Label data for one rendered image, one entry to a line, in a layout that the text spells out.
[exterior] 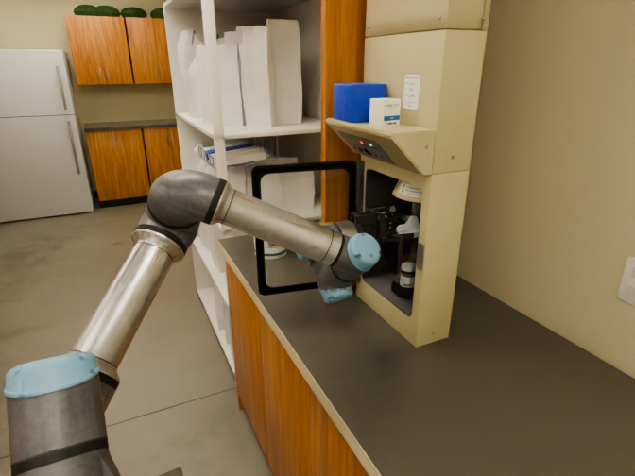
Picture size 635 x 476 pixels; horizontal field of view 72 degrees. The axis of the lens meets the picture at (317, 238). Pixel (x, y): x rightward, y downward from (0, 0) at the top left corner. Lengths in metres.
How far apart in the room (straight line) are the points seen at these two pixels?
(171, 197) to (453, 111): 0.62
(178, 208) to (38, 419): 0.41
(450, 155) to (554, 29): 0.48
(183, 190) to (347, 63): 0.64
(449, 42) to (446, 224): 0.41
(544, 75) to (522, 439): 0.91
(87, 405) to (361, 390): 0.60
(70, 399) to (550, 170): 1.22
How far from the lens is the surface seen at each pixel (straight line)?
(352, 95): 1.11
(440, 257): 1.14
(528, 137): 1.41
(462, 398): 1.11
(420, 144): 1.00
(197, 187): 0.87
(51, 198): 5.87
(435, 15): 1.05
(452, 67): 1.03
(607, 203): 1.29
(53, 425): 0.71
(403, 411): 1.04
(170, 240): 0.94
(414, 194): 1.15
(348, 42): 1.31
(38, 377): 0.72
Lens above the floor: 1.64
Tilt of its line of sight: 22 degrees down
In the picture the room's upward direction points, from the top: straight up
